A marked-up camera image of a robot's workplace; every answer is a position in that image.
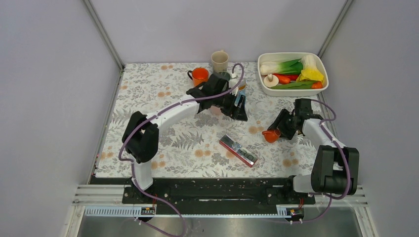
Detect red chili toy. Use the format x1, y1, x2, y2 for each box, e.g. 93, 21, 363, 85
273, 74, 299, 84

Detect orange carrot toy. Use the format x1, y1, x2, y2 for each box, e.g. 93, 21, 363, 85
310, 81, 323, 89

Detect orange mug black handle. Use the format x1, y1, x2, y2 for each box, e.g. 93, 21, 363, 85
187, 68, 209, 86

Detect beige mushroom toy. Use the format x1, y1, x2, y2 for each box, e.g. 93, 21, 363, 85
263, 74, 279, 88

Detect green cucumber toy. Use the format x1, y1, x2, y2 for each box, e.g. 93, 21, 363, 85
271, 80, 316, 90

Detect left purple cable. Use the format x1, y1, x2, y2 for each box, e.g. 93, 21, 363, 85
118, 63, 245, 237

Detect small orange cup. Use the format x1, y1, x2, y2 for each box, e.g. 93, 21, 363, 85
262, 129, 281, 143

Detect red silver rectangular box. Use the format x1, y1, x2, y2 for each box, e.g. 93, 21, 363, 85
219, 135, 258, 167

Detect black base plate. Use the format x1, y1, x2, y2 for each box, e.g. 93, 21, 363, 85
122, 177, 316, 216

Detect blue ceramic cup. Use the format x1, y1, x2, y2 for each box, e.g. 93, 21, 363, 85
235, 79, 247, 106

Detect cream patterned mug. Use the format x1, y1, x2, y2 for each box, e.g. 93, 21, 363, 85
211, 50, 229, 73

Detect white enoki mushroom toy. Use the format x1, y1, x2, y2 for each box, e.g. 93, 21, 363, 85
300, 54, 317, 71

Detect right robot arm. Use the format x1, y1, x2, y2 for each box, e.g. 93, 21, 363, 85
263, 98, 360, 203

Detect green glazed mug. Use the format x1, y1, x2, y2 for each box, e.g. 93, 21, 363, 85
215, 71, 231, 81

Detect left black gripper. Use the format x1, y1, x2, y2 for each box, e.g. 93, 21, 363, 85
212, 88, 247, 121

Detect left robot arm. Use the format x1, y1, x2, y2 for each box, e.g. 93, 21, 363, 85
120, 73, 248, 203

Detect white rectangular vegetable bin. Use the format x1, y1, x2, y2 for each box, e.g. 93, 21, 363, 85
257, 52, 330, 97

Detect translucent pink pitcher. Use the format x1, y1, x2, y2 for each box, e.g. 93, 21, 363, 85
209, 106, 223, 116

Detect floral tablecloth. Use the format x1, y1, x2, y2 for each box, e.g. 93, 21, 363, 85
95, 62, 317, 178

